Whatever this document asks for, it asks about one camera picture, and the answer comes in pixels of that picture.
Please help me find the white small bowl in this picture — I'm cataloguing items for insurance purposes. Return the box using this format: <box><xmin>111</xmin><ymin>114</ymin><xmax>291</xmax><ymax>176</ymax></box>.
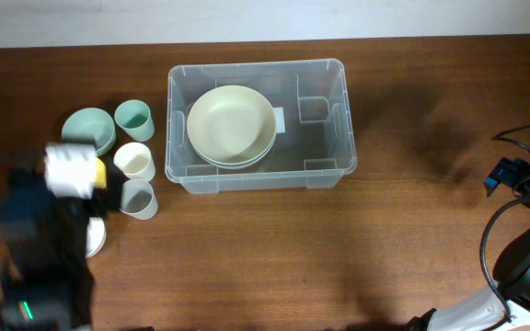
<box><xmin>86</xmin><ymin>217</ymin><xmax>107</xmax><ymax>258</ymax></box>

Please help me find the beige bowl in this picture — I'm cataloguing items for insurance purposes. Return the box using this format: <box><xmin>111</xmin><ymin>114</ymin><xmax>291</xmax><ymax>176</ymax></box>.
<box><xmin>187</xmin><ymin>86</ymin><xmax>277</xmax><ymax>168</ymax></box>
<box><xmin>193</xmin><ymin>139</ymin><xmax>275</xmax><ymax>169</ymax></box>

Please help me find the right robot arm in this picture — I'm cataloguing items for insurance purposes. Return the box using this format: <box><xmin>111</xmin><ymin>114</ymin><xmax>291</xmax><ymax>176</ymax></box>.
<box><xmin>405</xmin><ymin>124</ymin><xmax>530</xmax><ymax>331</ymax></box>

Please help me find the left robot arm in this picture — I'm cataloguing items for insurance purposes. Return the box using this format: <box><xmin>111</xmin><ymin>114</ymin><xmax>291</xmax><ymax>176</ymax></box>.
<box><xmin>0</xmin><ymin>138</ymin><xmax>126</xmax><ymax>330</ymax></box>

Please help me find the yellow small bowl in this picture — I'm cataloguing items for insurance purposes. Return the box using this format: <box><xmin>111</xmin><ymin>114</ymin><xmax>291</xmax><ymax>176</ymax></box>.
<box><xmin>94</xmin><ymin>158</ymin><xmax>108</xmax><ymax>189</ymax></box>

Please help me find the mint green small bowl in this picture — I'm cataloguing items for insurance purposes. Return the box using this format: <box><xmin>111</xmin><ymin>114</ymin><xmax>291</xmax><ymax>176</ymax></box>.
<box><xmin>62</xmin><ymin>108</ymin><xmax>116</xmax><ymax>155</ymax></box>

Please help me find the cream white cup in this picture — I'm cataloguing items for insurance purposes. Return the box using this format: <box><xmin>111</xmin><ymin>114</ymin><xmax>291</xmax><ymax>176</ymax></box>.
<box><xmin>113</xmin><ymin>143</ymin><xmax>156</xmax><ymax>182</ymax></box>

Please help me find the grey translucent cup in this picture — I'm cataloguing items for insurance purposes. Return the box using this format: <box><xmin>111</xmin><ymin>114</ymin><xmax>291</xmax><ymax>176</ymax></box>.
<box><xmin>120</xmin><ymin>179</ymin><xmax>158</xmax><ymax>221</ymax></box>

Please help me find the mint green cup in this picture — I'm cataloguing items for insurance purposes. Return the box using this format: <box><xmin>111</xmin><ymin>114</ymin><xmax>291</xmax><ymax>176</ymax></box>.
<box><xmin>114</xmin><ymin>99</ymin><xmax>155</xmax><ymax>143</ymax></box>

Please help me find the clear plastic storage bin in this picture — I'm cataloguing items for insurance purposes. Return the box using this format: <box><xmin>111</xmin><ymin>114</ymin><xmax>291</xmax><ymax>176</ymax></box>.
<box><xmin>164</xmin><ymin>59</ymin><xmax>358</xmax><ymax>194</ymax></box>

